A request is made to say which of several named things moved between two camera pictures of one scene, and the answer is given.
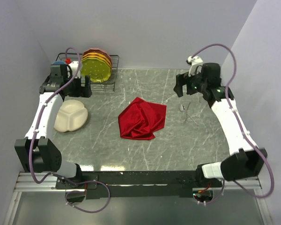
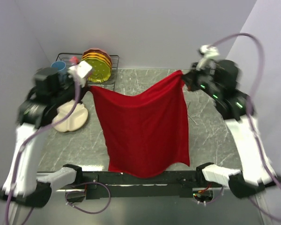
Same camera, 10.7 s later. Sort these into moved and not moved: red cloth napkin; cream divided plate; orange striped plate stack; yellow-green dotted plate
Moved: red cloth napkin
Not moved: cream divided plate; yellow-green dotted plate; orange striped plate stack
